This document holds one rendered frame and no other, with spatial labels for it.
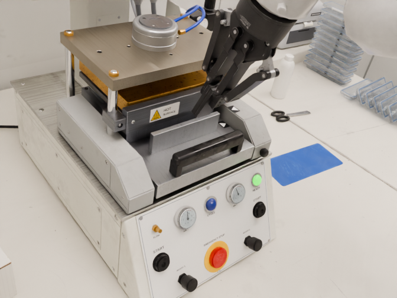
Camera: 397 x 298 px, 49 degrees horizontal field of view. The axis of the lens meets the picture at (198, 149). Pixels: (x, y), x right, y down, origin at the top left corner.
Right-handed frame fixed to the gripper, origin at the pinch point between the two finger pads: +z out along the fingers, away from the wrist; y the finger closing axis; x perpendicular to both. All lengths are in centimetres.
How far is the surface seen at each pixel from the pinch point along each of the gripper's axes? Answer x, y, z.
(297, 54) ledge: 88, -31, 42
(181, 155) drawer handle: -5.8, 4.8, 6.4
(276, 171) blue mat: 35.0, 7.9, 32.2
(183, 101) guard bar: 0.5, -4.4, 6.2
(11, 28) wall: -5, -60, 43
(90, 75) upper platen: -9.5, -17.6, 11.8
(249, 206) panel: 10.6, 14.9, 19.2
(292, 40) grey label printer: 88, -36, 40
